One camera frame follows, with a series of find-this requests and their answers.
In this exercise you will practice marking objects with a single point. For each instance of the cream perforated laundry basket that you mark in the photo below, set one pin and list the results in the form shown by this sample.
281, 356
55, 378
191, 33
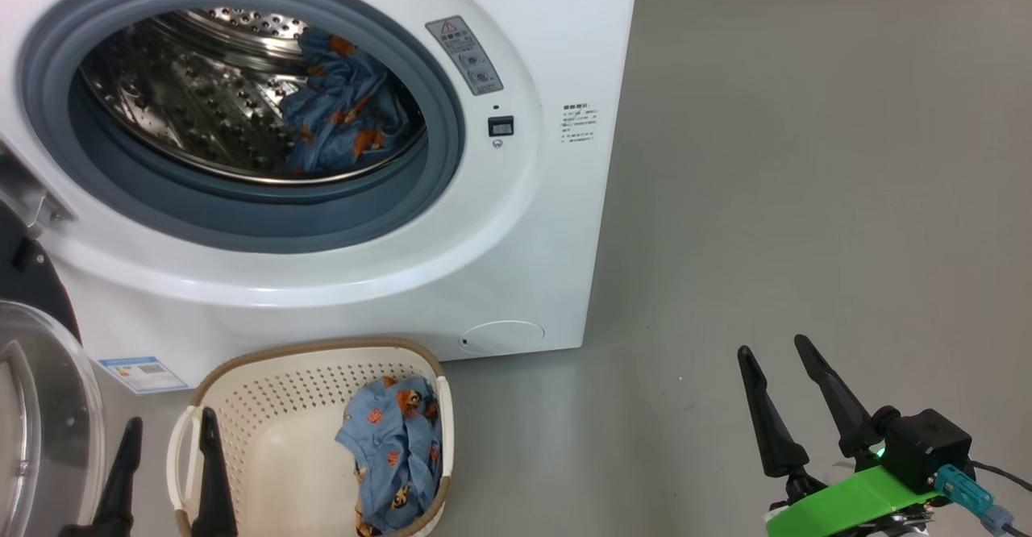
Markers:
274, 440

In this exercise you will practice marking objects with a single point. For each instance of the black door latch socket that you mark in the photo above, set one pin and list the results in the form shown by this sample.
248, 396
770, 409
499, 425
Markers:
501, 126

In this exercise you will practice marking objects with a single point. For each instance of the white front-load washing machine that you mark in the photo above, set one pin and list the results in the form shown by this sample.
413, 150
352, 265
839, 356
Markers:
322, 319

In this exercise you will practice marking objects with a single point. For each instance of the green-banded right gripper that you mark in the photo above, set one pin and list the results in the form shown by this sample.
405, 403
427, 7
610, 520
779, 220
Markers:
855, 501

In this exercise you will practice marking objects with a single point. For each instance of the black-rimmed glass washer door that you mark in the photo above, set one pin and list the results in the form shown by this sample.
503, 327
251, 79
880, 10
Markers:
48, 408

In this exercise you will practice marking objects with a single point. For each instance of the printed text label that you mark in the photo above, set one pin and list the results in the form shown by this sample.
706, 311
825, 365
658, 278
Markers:
579, 123

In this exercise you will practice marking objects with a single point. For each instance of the grey rubber door gasket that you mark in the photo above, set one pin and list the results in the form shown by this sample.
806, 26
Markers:
242, 214

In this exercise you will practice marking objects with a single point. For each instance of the stainless steel washer drum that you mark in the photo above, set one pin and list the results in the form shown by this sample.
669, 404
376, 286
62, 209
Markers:
185, 101

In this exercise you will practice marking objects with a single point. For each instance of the blue energy label sticker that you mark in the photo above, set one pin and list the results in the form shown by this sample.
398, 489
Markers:
143, 374

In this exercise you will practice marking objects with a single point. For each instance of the round white filter cover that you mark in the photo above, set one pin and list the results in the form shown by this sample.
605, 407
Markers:
501, 337

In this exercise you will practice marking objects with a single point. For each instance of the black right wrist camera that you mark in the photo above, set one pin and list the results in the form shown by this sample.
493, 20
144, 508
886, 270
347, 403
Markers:
927, 444

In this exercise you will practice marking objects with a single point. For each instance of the blue cartoon print garment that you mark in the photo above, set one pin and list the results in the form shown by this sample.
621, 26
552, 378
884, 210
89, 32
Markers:
347, 110
395, 456

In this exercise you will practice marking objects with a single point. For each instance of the grey warning sticker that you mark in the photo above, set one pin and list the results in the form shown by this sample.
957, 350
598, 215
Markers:
465, 55

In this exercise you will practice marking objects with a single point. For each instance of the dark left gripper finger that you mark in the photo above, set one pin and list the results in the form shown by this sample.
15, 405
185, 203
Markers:
212, 489
121, 480

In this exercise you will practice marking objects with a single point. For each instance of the metal door hinge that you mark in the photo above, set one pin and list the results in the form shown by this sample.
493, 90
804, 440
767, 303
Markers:
28, 190

